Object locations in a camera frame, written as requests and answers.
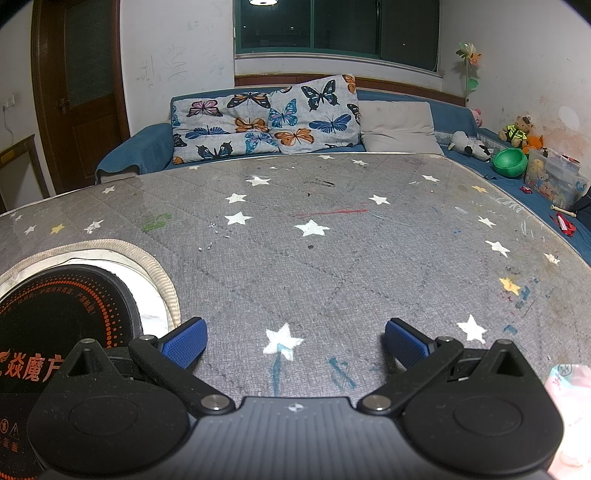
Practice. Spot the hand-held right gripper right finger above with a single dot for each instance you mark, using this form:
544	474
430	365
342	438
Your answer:
406	344

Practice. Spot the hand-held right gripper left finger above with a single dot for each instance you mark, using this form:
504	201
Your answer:
184	344

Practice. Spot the white round cooktop surround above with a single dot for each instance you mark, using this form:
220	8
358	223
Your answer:
152	277

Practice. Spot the black round induction cooktop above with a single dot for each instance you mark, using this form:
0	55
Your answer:
55	314

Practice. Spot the pink tissue packet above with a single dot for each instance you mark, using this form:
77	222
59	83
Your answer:
572	401

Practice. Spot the red plastic toy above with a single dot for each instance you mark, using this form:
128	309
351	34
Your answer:
567	227

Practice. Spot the blue sofa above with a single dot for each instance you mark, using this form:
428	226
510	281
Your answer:
138	147

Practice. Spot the black and white cow plush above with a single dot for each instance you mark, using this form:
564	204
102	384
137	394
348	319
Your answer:
466	145

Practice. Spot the green plastic bowl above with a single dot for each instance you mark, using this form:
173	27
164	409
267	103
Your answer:
508	162

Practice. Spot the beige pillow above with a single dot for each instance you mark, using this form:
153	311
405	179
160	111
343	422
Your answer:
397	124

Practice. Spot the clear plastic toy box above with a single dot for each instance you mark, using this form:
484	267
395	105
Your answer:
554	180

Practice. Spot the wooden door with frosted glass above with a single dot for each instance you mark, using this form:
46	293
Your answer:
83	138

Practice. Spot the pink plush toy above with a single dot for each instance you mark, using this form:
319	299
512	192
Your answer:
478	117

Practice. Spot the orange plush toy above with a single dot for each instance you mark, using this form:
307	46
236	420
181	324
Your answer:
535	143

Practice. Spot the teddy bear with yellow vest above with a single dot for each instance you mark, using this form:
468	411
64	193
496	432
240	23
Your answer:
517	131

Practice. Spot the butterfly print blanket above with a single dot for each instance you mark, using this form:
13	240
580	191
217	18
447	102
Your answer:
295	120

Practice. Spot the wooden side table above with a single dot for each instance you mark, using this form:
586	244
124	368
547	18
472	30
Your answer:
18	150

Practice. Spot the green-framed window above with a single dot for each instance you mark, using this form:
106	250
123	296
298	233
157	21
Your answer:
346	27

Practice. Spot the white wall socket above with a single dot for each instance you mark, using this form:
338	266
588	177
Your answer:
9	103

